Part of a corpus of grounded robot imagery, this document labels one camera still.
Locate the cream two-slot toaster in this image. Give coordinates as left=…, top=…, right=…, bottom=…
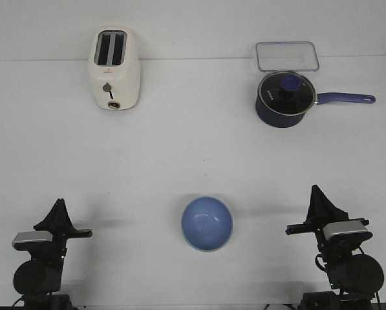
left=88, top=26, right=141, bottom=110

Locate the clear rectangular container lid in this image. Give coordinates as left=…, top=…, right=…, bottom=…
left=255, top=41, right=320, bottom=72

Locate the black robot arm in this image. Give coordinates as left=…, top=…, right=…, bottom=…
left=285, top=185, right=385, bottom=309
left=12, top=198, right=92, bottom=309

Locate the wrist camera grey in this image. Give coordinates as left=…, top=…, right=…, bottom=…
left=323, top=220, right=373, bottom=242
left=12, top=231, right=53, bottom=251

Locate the glass pot lid blue knob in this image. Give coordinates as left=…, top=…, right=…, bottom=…
left=258, top=71, right=316, bottom=113

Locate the blue bowl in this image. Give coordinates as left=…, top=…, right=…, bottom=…
left=181, top=196, right=233, bottom=252

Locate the dark blue saucepan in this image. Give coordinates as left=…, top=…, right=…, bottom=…
left=255, top=92, right=376, bottom=128

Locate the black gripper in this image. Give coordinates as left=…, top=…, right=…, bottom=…
left=285, top=185, right=369, bottom=262
left=27, top=198, right=92, bottom=267

